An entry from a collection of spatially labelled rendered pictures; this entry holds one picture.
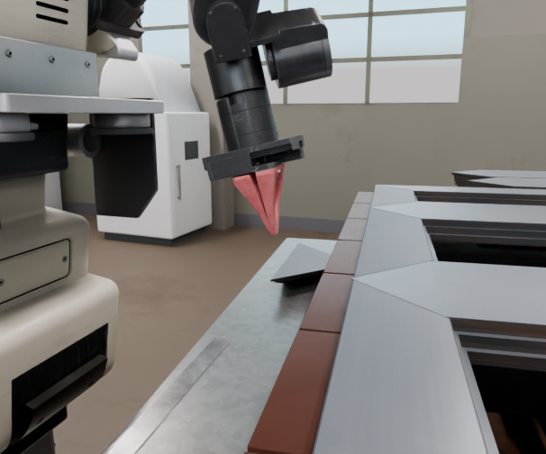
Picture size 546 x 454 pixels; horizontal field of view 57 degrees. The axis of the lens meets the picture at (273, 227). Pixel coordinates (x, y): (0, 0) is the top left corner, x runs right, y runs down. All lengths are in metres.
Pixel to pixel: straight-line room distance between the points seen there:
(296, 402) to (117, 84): 3.96
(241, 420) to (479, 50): 3.93
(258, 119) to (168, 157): 3.44
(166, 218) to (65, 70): 3.41
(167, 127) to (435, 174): 2.17
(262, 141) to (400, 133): 3.83
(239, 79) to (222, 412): 0.38
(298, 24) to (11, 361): 0.46
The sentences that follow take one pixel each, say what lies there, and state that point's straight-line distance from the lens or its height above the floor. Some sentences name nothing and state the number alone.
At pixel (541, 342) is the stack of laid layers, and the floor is 0.84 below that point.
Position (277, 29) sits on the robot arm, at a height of 1.10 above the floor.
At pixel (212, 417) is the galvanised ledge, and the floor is 0.68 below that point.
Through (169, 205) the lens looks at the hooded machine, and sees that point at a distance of 4.00.
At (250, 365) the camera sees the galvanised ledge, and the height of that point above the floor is 0.68.
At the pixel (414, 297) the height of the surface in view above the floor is 0.85.
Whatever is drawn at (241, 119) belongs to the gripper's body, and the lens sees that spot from 0.52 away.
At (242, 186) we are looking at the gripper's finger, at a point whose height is 0.95.
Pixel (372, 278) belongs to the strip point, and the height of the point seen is 0.85.
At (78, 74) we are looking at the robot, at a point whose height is 1.07.
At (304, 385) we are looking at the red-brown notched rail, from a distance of 0.40.
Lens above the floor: 1.02
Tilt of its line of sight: 12 degrees down
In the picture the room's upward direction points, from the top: straight up
